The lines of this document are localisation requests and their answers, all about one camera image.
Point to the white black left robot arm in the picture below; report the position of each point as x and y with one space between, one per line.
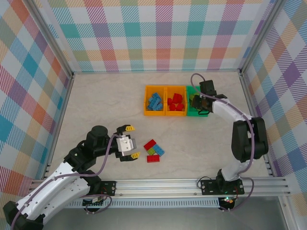
55 189

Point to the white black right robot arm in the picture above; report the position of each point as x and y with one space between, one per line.
225 110

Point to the green plastic bin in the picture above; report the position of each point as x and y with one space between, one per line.
189 112

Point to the small green lego brick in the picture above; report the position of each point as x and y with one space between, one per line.
150 151

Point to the orange plastic bin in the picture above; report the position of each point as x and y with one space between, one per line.
170 89
149 89

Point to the small electronics board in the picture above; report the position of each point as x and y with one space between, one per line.
227 200
92 201

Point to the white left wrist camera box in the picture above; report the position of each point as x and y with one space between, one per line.
126 145

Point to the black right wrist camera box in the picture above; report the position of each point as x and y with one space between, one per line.
207 87

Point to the wide aluminium extrusion rail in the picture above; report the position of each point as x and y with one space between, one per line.
158 187

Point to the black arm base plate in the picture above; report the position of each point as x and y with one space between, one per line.
109 188
211 187

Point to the aluminium frame rail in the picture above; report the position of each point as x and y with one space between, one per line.
61 119
156 71
250 100

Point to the aluminium frame post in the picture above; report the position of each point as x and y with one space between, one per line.
262 36
51 36

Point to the aluminium frame leg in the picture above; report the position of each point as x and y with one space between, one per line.
286 213

